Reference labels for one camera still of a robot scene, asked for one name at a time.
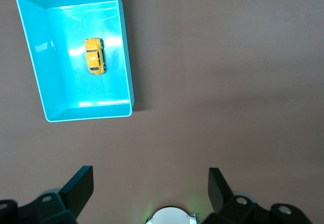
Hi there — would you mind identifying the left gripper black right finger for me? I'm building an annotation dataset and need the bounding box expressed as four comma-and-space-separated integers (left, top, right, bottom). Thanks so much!
204, 167, 271, 224

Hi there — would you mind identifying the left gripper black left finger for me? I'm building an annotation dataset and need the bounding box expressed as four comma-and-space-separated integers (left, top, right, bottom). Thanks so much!
17, 165, 95, 224

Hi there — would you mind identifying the teal plastic bin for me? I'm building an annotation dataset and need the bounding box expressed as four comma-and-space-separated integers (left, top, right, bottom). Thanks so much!
16, 0, 135, 123

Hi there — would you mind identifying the brown table mat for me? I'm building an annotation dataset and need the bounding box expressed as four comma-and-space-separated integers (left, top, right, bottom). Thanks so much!
0, 0, 324, 224

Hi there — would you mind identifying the yellow beetle toy car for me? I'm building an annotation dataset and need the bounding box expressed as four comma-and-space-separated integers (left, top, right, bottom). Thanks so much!
84, 37, 107, 76

